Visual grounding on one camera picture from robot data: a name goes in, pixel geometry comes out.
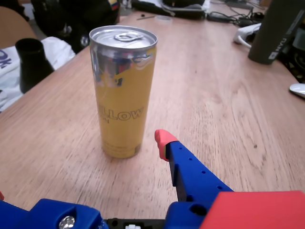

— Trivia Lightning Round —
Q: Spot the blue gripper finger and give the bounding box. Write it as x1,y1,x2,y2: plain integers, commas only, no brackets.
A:
0,190,103,229
154,129,234,203

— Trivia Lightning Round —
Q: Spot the yellow energy drink can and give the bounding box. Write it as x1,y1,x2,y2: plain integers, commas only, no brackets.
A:
89,25,158,159

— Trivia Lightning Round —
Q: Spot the white computer mouse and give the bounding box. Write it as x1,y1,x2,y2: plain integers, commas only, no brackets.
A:
289,83,305,100

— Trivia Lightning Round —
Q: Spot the black plastic cup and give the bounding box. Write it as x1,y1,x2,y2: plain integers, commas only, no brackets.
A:
15,38,55,94

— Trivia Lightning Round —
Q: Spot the black monitor stand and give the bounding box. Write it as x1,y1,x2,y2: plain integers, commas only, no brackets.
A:
278,14,305,83

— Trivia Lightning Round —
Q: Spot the black flat sleeve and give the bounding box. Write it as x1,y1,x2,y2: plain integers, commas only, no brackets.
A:
132,0,206,20

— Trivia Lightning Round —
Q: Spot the dark NYU bottle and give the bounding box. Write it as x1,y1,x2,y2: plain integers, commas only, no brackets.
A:
247,2,305,65

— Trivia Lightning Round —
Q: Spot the black power adapter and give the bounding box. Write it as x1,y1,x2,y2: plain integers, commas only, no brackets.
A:
206,11,231,22

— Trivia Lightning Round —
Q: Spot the white printed bag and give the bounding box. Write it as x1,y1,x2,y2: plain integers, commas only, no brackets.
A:
0,36,76,113

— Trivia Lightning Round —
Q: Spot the brown wooden chair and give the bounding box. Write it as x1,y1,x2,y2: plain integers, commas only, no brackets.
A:
0,6,39,50

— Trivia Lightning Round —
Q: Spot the black backpack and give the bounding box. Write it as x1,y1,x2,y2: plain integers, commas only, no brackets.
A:
30,0,121,54

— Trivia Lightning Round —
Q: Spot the black cable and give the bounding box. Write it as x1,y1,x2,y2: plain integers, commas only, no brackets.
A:
228,4,263,27

